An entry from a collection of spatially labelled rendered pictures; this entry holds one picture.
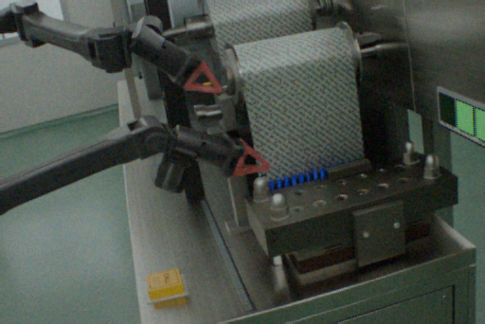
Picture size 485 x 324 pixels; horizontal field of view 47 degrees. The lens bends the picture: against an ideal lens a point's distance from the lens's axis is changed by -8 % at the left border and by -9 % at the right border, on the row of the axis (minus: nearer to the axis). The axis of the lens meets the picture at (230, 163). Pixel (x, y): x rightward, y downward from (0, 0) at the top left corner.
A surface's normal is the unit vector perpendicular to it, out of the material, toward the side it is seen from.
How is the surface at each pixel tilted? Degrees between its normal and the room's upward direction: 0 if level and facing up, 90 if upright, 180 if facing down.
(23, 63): 90
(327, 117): 90
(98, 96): 90
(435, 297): 90
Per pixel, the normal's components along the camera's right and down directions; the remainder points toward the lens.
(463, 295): 0.19, 0.31
